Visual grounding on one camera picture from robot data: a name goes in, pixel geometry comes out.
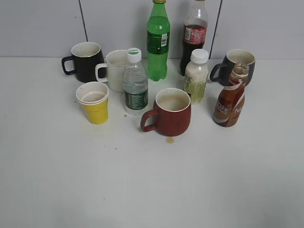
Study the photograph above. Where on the yellow paper cup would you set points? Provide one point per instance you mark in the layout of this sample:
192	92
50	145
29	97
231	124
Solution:
94	97

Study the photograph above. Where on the brown coffee bottle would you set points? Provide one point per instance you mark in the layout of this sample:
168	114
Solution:
232	97

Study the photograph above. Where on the red ceramic mug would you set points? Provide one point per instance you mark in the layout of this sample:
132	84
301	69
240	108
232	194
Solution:
171	113

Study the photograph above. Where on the clear water bottle green label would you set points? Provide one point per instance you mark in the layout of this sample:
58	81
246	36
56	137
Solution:
135	83

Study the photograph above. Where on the milky drink bottle white cap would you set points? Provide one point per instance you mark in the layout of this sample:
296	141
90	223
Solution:
196	74

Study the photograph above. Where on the white ceramic mug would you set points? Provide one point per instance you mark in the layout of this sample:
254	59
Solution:
115	63

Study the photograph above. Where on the black mug white interior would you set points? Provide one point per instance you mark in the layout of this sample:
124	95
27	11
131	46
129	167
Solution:
85	56

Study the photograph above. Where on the green soda bottle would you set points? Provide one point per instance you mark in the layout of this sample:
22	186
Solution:
158	37

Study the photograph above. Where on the cola bottle red label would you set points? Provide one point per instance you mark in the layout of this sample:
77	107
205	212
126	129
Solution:
194	32

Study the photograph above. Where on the dark blue mug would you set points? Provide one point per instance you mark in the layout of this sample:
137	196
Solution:
220	72

